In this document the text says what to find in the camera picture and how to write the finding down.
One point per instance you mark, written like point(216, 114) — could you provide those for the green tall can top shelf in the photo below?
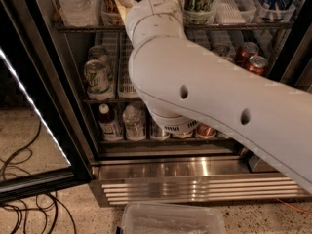
point(198, 11)

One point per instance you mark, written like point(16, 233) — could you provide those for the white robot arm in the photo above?
point(180, 81)

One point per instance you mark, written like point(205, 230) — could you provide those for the silver can behind middle shelf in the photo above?
point(99, 52)

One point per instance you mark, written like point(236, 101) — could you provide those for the silver can shelf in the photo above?
point(223, 51)
point(157, 133)

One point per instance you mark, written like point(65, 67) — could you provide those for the silver can rear middle shelf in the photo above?
point(223, 51)

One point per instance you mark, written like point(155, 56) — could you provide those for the water bottle bottom shelf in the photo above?
point(134, 121)

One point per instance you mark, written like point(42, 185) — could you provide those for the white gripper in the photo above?
point(152, 10)

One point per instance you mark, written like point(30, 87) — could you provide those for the silver can bottom shelf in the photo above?
point(157, 133)

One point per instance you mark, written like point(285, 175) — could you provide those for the empty white shelf tray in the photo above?
point(125, 87)

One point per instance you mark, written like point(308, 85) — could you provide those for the red can bottom front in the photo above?
point(205, 132)

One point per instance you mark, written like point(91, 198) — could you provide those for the clear water bottle top shelf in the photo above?
point(78, 13)

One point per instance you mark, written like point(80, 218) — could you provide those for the stainless steel fridge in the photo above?
point(174, 170)

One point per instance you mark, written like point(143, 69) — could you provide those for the gold can bottom shelf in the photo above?
point(183, 135)

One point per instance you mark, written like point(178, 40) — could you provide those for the open fridge glass door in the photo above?
point(38, 150)

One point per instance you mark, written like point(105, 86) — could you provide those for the red coke can rear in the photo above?
point(246, 50)

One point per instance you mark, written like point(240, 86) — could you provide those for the red coke can front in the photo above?
point(256, 64)

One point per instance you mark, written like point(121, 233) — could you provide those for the green white can middle shelf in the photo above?
point(97, 78)

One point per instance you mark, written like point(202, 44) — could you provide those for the red coke can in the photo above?
point(256, 64)
point(246, 50)

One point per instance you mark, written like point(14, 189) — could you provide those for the tea bottle bottom shelf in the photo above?
point(110, 126)

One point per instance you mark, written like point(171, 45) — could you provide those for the clear plastic bin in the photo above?
point(155, 218)

